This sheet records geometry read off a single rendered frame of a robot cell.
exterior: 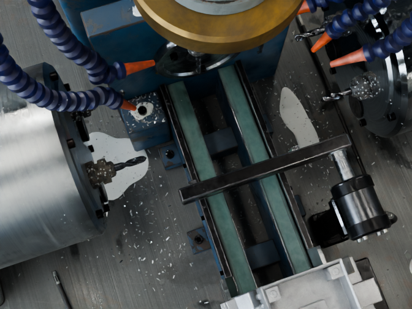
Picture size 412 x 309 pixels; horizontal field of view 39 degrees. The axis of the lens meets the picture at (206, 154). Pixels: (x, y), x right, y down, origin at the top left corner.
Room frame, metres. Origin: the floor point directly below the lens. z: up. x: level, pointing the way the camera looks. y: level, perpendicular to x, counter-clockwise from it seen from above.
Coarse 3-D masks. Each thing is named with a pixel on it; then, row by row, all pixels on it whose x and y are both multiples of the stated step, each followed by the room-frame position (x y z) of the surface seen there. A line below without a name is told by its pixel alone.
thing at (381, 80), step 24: (360, 0) 0.41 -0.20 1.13; (408, 0) 0.39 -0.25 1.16; (360, 24) 0.39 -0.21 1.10; (384, 24) 0.36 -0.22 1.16; (336, 48) 0.40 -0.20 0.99; (408, 48) 0.32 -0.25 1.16; (336, 72) 0.39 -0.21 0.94; (360, 72) 0.34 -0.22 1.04; (384, 72) 0.31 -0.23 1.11; (408, 72) 0.30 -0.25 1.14; (336, 96) 0.30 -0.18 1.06; (360, 96) 0.30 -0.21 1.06; (384, 96) 0.29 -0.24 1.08; (408, 96) 0.28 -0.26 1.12; (360, 120) 0.29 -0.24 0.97; (384, 120) 0.27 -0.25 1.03; (408, 120) 0.26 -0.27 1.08
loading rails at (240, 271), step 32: (224, 96) 0.36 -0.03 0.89; (192, 128) 0.29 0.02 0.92; (224, 128) 0.31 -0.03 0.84; (256, 128) 0.29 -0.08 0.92; (192, 160) 0.24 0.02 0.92; (256, 160) 0.24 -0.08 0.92; (256, 192) 0.20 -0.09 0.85; (288, 192) 0.19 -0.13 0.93; (224, 224) 0.13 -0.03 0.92; (288, 224) 0.14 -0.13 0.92; (224, 256) 0.08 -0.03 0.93; (256, 256) 0.09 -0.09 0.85; (288, 256) 0.09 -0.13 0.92; (320, 256) 0.09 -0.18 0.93; (224, 288) 0.04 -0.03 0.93; (256, 288) 0.04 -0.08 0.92
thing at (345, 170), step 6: (342, 150) 0.23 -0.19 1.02; (342, 156) 0.22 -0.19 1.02; (336, 162) 0.21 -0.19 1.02; (342, 162) 0.21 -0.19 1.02; (348, 162) 0.21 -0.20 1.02; (342, 168) 0.20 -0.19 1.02; (348, 168) 0.20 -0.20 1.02; (342, 174) 0.19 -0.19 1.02; (348, 174) 0.19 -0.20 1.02; (342, 180) 0.19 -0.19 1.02
